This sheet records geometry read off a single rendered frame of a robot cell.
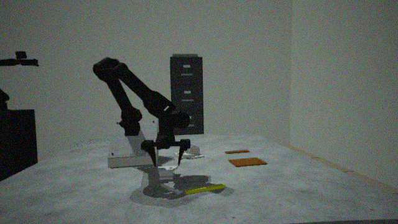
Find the brown rectangular plate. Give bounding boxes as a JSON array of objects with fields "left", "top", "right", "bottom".
[{"left": 228, "top": 158, "right": 267, "bottom": 167}]

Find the yellow flat bar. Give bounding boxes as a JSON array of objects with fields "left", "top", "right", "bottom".
[{"left": 185, "top": 184, "right": 226, "bottom": 194}]

